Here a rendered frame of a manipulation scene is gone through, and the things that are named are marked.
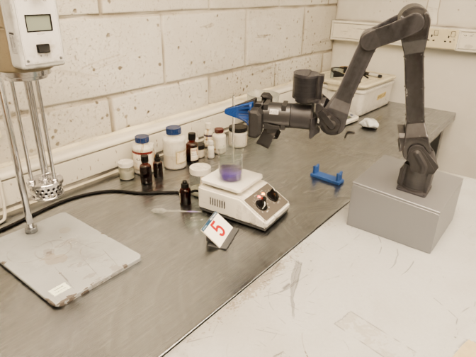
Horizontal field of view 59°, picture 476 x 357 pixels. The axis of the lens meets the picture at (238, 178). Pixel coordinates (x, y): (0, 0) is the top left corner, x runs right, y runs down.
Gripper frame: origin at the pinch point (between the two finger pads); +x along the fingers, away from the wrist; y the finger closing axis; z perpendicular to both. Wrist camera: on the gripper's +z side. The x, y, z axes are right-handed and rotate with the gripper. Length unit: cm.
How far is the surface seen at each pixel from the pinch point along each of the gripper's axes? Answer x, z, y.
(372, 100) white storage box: -41, 20, 107
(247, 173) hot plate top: -1.8, 17.1, 3.0
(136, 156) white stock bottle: 34.1, 19.6, 13.7
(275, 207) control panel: -10.2, 22.4, -3.8
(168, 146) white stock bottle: 25.9, 17.8, 19.7
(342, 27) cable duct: -25, -9, 141
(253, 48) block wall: 12, -4, 83
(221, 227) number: 1.1, 23.9, -13.2
